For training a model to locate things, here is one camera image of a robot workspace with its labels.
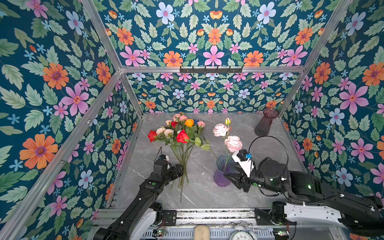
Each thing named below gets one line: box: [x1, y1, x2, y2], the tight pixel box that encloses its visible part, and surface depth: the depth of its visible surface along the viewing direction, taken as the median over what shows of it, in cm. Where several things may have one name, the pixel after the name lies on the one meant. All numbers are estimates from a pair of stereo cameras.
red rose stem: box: [176, 129, 218, 161], surface depth 64 cm
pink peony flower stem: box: [212, 118, 243, 171], surface depth 68 cm
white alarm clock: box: [229, 221, 258, 240], surface depth 68 cm
